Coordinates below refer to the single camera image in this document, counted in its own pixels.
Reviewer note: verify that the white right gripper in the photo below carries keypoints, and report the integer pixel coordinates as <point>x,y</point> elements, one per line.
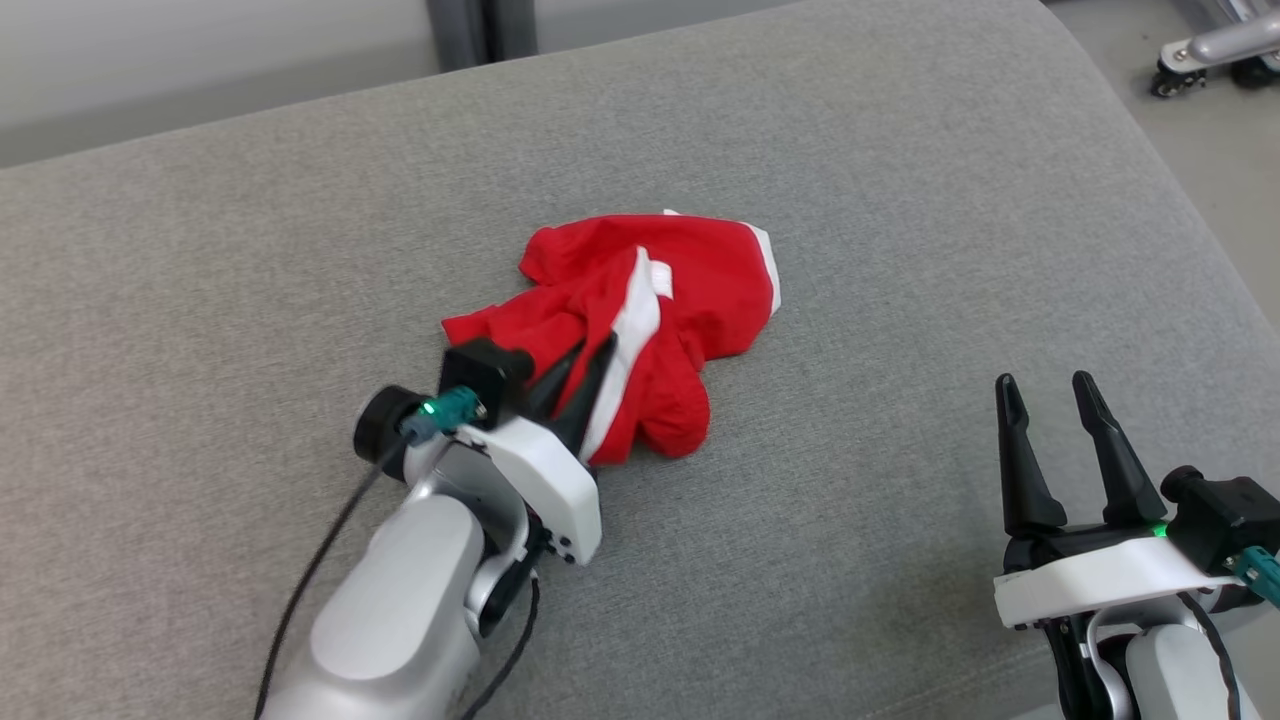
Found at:
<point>1090,580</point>

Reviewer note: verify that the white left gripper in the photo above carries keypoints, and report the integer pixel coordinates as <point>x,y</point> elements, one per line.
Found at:
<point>555,490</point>

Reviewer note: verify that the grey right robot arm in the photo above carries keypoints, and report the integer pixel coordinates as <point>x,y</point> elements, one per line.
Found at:
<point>1170,670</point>

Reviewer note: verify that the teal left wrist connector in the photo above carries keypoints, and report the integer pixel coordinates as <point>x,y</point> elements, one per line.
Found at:
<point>445,412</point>

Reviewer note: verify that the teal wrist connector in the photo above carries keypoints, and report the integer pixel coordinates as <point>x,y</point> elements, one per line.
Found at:
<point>1262,575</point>
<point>445,412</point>

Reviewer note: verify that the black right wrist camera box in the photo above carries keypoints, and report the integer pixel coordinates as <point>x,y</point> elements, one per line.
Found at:
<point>1225,515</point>

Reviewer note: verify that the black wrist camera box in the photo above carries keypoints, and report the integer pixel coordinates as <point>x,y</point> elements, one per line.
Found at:
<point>1225,515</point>
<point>485,372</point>

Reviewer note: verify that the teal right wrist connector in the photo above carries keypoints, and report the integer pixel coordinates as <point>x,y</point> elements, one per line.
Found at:
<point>1262,575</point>

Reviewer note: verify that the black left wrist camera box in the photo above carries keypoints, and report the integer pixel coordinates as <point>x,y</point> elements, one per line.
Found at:
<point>485,372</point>

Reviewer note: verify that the red shorts with white trim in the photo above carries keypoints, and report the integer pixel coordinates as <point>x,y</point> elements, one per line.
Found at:
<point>700,290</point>

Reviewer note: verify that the grey wheeled stand leg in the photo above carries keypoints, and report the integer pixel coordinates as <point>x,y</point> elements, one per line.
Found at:
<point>1215,45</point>

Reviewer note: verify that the grey partition joint post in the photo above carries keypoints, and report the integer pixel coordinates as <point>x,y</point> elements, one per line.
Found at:
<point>480,30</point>

